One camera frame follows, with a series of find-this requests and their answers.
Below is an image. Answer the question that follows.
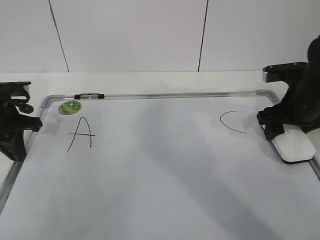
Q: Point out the white board with silver frame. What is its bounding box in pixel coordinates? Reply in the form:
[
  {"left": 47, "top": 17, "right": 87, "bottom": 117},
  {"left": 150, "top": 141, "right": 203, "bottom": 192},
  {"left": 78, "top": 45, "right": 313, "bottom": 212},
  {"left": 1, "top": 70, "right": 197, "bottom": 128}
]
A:
[{"left": 0, "top": 90, "right": 320, "bottom": 240}]

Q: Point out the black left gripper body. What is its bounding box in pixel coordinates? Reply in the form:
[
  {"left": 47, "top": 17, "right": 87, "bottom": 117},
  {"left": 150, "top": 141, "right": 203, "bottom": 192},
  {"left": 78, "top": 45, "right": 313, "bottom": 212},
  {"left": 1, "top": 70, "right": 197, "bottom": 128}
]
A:
[{"left": 0, "top": 92, "right": 43, "bottom": 142}]

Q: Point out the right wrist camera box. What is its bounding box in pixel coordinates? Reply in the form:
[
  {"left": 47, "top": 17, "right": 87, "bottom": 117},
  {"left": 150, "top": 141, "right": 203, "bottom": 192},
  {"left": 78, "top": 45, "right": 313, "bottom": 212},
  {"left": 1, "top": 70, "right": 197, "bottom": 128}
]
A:
[{"left": 262, "top": 62, "right": 308, "bottom": 84}]

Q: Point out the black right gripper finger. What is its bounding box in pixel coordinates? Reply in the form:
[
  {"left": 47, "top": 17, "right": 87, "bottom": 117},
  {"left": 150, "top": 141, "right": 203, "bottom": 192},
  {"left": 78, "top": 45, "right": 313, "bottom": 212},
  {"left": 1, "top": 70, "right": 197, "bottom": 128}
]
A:
[{"left": 264, "top": 123, "right": 285, "bottom": 141}]

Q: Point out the round green magnet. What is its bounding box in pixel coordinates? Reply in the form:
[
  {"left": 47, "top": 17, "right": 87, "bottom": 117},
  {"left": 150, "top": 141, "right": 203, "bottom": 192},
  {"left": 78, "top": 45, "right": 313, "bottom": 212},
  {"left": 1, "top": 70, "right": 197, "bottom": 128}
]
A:
[{"left": 58, "top": 100, "right": 82, "bottom": 116}]

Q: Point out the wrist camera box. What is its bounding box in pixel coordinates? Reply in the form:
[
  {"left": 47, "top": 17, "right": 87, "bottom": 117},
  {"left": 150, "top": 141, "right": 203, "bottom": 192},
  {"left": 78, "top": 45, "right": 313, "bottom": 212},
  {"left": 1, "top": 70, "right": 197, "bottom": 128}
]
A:
[
  {"left": 0, "top": 81, "right": 31, "bottom": 97},
  {"left": 262, "top": 62, "right": 308, "bottom": 84}
]

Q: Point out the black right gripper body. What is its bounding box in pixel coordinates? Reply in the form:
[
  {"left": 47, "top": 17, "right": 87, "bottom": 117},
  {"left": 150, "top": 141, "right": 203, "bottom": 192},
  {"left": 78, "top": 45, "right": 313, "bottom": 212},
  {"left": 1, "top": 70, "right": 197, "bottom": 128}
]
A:
[{"left": 257, "top": 63, "right": 320, "bottom": 133}]

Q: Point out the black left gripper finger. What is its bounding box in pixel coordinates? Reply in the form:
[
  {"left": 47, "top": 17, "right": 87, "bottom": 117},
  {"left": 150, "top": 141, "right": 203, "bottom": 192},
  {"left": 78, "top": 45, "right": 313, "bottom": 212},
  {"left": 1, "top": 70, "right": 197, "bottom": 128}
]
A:
[{"left": 0, "top": 131, "right": 27, "bottom": 161}]

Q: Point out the white whiteboard eraser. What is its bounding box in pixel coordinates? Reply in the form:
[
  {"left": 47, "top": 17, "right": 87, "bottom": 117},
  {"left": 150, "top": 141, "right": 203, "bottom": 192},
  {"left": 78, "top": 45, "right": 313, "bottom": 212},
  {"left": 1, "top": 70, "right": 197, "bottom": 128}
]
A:
[{"left": 259, "top": 124, "right": 316, "bottom": 165}]

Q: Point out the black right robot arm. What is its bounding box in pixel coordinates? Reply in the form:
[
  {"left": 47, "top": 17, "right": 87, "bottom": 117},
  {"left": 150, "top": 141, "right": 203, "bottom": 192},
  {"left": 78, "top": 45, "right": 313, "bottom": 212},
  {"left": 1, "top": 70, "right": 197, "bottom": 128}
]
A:
[{"left": 256, "top": 37, "right": 320, "bottom": 141}]

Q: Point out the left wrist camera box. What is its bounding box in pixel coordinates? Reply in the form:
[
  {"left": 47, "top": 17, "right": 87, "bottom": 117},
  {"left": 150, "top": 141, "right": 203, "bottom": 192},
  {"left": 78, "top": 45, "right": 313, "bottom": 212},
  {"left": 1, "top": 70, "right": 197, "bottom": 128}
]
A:
[{"left": 0, "top": 81, "right": 31, "bottom": 97}]

